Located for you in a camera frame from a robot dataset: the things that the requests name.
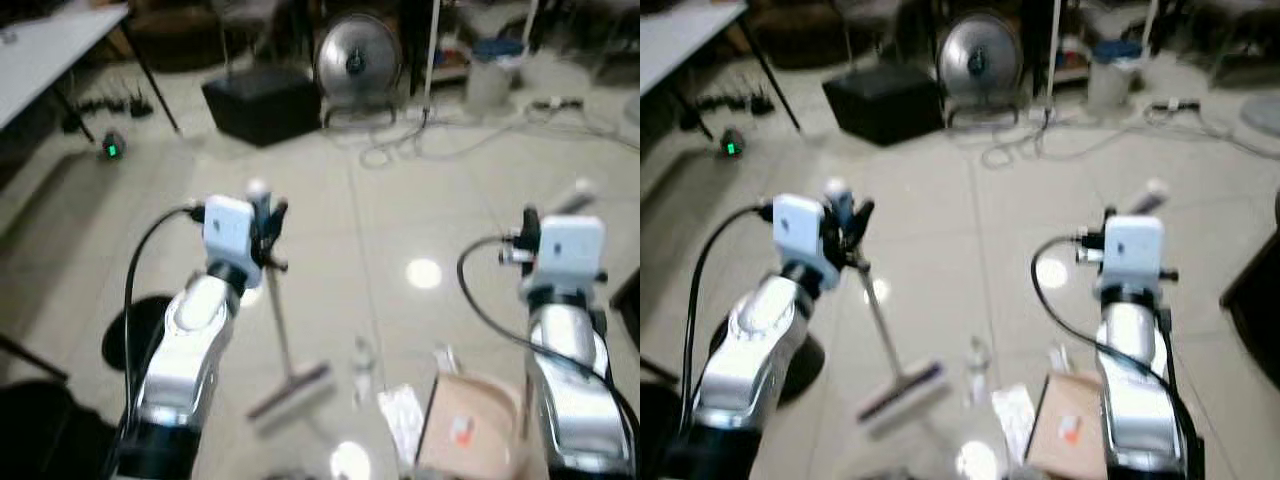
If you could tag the white table with black legs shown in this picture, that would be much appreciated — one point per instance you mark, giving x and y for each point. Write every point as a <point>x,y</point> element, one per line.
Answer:
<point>45,50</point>
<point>680,35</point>

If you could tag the black box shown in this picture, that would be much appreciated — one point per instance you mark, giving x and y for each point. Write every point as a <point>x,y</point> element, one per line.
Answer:
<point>885,103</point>
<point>262,105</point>

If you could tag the silver floor fan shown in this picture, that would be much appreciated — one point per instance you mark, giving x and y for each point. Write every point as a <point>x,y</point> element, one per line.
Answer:
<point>357,60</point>
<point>980,58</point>

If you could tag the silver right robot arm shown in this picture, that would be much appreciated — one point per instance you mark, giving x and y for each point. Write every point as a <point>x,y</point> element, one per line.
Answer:
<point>1135,370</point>
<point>565,370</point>

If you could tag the dark furniture piece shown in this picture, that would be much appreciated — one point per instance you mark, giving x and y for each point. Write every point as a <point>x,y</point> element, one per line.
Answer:
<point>1255,290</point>
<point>627,305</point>

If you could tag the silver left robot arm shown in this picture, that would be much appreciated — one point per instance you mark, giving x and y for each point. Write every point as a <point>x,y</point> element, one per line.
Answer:
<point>195,340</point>
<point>760,340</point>

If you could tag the white pole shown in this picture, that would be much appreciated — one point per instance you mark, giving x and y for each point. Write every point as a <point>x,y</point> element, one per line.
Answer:
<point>432,55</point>
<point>1053,55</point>

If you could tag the grey round disc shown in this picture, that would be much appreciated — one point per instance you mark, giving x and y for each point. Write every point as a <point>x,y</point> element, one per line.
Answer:
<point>1262,120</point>

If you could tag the small device with green light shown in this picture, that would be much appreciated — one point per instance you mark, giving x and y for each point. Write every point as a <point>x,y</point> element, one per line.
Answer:
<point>733,145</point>
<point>113,147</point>

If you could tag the black chargers row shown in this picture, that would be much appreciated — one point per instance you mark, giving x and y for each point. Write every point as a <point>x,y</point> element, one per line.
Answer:
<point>115,103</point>
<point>735,100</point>

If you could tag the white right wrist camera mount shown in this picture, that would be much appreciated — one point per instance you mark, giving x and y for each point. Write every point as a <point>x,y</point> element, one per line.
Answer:
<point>1135,250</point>
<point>570,248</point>

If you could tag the black round stool base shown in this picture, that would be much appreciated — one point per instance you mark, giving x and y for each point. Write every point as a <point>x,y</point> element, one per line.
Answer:
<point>800,365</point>
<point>135,330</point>

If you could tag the clear plastic bottle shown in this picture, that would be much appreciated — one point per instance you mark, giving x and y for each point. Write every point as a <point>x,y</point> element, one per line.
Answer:
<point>363,372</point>
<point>976,372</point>

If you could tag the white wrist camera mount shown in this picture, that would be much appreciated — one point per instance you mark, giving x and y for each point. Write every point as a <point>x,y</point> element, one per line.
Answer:
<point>1135,250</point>
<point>797,230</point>
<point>570,248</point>
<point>227,228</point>

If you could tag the white plastic bag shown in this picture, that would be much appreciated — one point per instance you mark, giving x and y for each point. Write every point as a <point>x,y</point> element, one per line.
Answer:
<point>1012,425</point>
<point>402,425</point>

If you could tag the black chair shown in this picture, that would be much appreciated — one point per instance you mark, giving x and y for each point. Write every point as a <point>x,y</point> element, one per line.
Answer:
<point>45,430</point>

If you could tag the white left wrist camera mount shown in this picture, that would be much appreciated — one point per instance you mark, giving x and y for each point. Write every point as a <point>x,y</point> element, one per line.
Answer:
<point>797,230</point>
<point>227,228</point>

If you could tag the brown cardboard box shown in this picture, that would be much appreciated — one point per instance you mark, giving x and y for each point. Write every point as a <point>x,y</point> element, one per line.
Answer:
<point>470,425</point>
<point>1078,425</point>

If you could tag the clear bin with blue lid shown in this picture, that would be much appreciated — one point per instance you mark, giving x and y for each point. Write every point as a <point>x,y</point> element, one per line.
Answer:
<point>1115,72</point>
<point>495,72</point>

